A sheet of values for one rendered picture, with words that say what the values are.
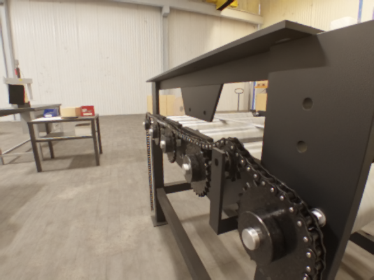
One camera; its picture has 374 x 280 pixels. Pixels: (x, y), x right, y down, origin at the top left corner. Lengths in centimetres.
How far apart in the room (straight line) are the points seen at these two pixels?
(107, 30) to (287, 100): 1107
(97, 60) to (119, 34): 175
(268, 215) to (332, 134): 14
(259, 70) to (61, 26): 1130
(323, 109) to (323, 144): 5
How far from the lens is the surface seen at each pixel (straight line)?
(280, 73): 35
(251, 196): 35
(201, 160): 51
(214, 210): 43
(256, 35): 32
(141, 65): 1098
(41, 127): 477
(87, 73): 1092
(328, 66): 30
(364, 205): 46
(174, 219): 120
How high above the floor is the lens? 107
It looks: 14 degrees down
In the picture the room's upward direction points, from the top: straight up
